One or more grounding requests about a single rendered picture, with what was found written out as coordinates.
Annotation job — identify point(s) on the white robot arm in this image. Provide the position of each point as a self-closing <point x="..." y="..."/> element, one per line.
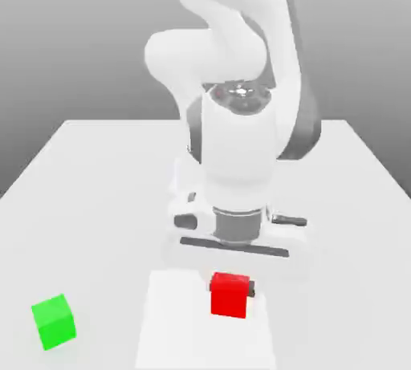
<point x="237" y="151"/>

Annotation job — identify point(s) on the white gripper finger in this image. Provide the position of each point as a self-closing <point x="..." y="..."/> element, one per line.
<point x="252" y="289"/>

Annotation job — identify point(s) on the small green cube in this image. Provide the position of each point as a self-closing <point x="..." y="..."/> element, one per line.
<point x="54" y="322"/>

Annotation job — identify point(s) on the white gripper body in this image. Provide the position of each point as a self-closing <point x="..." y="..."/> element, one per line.
<point x="234" y="245"/>

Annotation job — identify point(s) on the small red cube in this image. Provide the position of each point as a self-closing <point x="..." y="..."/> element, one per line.
<point x="228" y="297"/>

